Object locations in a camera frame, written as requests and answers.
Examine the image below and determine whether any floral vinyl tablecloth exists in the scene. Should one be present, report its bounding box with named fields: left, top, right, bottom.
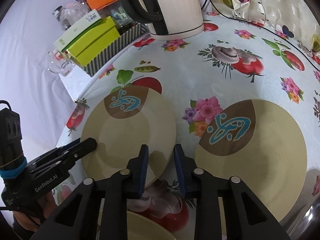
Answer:
left=53, top=11, right=320, bottom=235

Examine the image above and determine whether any striped storage box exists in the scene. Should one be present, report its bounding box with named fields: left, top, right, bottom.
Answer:
left=84, top=23, right=149, bottom=77

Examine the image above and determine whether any black power cable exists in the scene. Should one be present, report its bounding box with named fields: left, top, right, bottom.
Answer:
left=202, top=0, right=320, bottom=73

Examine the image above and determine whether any cream heart pattern curtain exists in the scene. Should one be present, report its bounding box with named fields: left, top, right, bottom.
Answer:
left=212, top=0, right=319, bottom=57

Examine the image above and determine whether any beige plate brown patch right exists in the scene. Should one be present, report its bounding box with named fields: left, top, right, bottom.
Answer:
left=194, top=99, right=307, bottom=220

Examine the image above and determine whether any person's left hand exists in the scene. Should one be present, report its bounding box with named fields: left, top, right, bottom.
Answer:
left=12, top=191, right=57, bottom=239

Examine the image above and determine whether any small clear glass bottle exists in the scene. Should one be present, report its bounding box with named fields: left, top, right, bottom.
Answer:
left=47, top=49, right=75, bottom=76

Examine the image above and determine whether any dark glass jar in box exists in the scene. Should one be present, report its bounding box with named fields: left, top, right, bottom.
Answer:
left=111, top=10, right=136, bottom=35

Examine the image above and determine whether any beige plate brown patch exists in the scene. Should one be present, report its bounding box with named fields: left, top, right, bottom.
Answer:
left=194, top=99, right=307, bottom=220
left=81, top=86, right=176, bottom=186

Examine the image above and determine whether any beige plate brown patch left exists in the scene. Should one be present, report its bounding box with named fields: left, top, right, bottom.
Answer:
left=81, top=86, right=176, bottom=186

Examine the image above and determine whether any clear glass jar black lid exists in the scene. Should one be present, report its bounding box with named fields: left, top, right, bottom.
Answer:
left=52, top=6, right=75, bottom=31

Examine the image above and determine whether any beige bowl bottom edge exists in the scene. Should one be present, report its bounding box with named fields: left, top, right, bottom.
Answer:
left=95, top=209, right=176, bottom=239

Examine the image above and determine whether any white green carton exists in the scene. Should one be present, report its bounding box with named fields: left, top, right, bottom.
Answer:
left=54, top=9, right=102, bottom=51

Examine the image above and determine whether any white black electric kettle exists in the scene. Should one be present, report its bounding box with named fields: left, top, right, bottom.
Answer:
left=120, top=0, right=204, bottom=41

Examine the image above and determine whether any lime green carton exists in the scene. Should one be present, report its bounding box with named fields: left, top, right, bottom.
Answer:
left=66, top=17, right=120, bottom=67

